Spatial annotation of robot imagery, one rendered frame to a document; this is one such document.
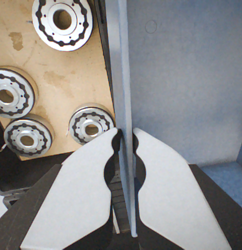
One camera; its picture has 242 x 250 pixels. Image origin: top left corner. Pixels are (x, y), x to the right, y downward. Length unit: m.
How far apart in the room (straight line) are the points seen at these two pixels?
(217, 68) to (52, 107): 0.35
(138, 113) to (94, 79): 0.24
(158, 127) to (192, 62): 0.07
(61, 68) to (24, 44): 0.08
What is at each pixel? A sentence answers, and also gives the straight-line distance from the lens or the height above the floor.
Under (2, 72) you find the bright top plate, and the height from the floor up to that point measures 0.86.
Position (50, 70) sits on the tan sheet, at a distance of 0.41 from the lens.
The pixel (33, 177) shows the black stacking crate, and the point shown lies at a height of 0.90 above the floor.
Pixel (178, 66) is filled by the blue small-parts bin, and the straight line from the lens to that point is 0.17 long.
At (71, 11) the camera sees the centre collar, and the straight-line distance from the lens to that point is 0.36.
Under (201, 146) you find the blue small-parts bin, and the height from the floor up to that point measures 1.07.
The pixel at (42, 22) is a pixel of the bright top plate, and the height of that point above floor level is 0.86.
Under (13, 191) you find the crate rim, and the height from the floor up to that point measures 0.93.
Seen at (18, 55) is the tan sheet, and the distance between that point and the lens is 0.43.
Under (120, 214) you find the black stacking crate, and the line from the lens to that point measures 0.70.
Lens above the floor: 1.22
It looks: 60 degrees down
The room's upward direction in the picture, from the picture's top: 167 degrees clockwise
